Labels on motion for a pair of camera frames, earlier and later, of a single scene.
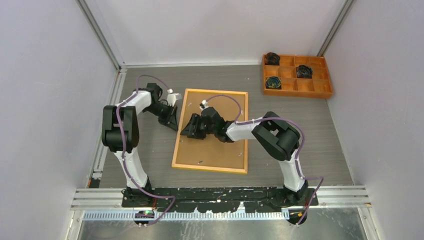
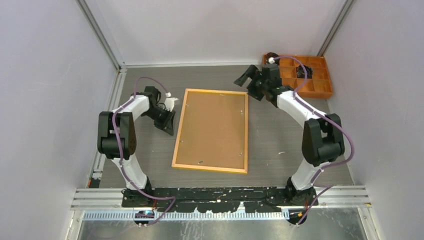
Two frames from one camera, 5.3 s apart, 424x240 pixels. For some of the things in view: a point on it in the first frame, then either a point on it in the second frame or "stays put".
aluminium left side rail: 101,157 stays put
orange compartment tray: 318,86 stays put
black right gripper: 195,120 to 250,73
